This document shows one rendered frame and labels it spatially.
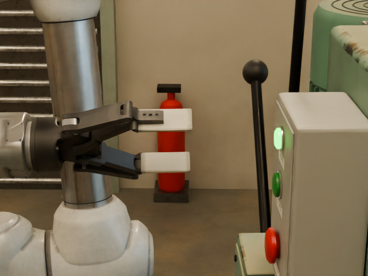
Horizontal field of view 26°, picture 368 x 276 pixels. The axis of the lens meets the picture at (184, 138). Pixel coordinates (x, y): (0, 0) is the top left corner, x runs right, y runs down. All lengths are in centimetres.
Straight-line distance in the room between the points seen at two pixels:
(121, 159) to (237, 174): 316
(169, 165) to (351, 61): 51
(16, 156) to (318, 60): 41
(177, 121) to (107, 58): 303
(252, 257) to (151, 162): 39
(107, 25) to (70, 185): 244
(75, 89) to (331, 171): 101
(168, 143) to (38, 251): 245
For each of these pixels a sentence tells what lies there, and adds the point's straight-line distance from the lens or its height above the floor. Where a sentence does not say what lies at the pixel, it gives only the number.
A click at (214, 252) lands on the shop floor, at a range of 363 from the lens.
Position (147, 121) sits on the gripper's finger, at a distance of 101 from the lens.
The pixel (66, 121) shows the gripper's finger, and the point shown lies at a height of 135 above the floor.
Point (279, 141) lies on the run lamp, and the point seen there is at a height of 146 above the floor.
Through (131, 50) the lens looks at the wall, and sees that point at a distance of 408.
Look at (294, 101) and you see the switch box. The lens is 65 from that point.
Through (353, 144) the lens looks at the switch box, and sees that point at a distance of 60.
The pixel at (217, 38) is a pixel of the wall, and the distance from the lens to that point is 405.
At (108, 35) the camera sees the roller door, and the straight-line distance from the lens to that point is 401.
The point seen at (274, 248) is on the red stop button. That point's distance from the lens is 66.
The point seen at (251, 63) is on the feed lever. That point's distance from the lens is 107.
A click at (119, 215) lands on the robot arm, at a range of 162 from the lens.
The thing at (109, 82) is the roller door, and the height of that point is 60.
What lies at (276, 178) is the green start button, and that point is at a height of 142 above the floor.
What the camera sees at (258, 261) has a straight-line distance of 78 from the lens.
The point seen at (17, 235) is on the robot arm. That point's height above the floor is 96.
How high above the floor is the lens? 166
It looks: 19 degrees down
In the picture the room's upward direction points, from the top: straight up
